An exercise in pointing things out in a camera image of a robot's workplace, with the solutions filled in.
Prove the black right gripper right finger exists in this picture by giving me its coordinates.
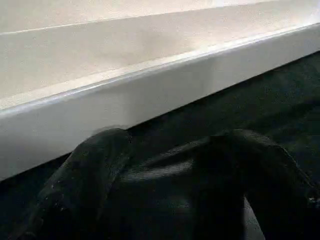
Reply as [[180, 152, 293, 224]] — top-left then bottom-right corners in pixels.
[[219, 128, 320, 240]]

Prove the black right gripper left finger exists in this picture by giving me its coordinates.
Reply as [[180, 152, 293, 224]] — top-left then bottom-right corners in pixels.
[[7, 127, 133, 240]]

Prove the white plastic table top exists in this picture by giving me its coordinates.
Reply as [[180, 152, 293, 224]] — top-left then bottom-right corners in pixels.
[[0, 0, 320, 182]]

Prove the black work mat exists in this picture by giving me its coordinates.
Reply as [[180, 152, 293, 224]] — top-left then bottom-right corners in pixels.
[[0, 49, 320, 240]]

